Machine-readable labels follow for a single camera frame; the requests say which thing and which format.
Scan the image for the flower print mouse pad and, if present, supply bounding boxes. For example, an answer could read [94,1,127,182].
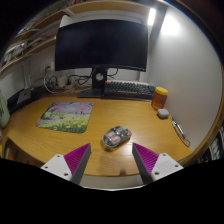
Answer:
[35,101,94,134]

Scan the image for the small grey earbud case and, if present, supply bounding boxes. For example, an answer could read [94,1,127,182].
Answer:
[156,108,170,120]

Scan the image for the white wall outlet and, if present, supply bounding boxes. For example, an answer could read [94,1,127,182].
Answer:
[44,61,55,73]

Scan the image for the wooden wall shelf unit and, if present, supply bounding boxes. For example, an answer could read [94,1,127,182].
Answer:
[0,1,81,76]

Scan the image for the white power strip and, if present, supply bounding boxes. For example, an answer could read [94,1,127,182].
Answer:
[57,76,75,90]

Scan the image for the black computer monitor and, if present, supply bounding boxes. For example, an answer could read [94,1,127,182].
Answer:
[54,18,149,99]

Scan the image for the black cable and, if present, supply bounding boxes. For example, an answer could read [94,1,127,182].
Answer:
[68,68,120,86]

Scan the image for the white cable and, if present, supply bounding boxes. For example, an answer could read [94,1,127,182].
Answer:
[42,73,83,96]

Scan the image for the bright strip lamp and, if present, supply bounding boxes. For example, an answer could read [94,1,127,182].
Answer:
[147,7,157,27]

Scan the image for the orange jar with yellow lid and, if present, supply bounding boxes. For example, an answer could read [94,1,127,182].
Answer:
[151,86,169,111]

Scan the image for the black desktop stand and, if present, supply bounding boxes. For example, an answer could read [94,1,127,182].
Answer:
[6,85,45,115]

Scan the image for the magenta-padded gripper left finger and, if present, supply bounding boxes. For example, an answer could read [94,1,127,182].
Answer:
[40,143,92,185]

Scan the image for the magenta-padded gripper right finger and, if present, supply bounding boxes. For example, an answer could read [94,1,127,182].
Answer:
[132,142,184,185]

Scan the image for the silver mini computer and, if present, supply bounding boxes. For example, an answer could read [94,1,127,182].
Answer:
[16,88,33,106]

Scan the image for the transparent computer mouse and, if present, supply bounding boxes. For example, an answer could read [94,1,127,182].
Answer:
[102,125,133,149]

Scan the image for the dark mechanical keyboard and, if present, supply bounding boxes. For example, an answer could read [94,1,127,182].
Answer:
[103,80,156,101]

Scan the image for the pale green object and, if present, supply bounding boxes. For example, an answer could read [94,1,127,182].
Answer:
[0,89,11,129]

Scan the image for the pen with lanyard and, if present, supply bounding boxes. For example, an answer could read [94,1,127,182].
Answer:
[171,116,191,148]

